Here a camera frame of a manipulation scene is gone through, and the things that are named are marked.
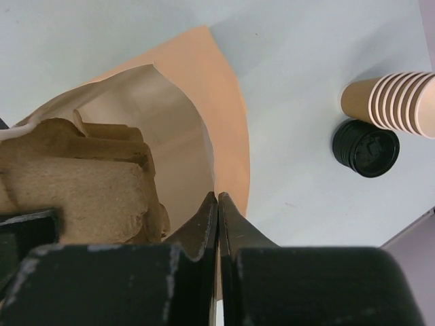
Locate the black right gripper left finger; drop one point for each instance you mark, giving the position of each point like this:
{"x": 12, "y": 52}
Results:
{"x": 170, "y": 283}

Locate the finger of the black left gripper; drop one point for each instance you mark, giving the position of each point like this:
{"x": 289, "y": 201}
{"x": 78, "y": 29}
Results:
{"x": 24, "y": 231}

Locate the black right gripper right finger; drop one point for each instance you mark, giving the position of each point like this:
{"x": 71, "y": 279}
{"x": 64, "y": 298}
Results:
{"x": 266, "y": 284}

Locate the brown paper bag white handles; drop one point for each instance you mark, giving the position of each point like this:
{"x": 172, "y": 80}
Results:
{"x": 185, "y": 99}

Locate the stack of black cup lids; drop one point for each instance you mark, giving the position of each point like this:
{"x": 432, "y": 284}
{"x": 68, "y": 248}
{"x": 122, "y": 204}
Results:
{"x": 364, "y": 148}

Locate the stack of brown paper cups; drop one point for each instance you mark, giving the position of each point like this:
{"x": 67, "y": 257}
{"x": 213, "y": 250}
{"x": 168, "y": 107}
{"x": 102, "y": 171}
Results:
{"x": 398, "y": 101}

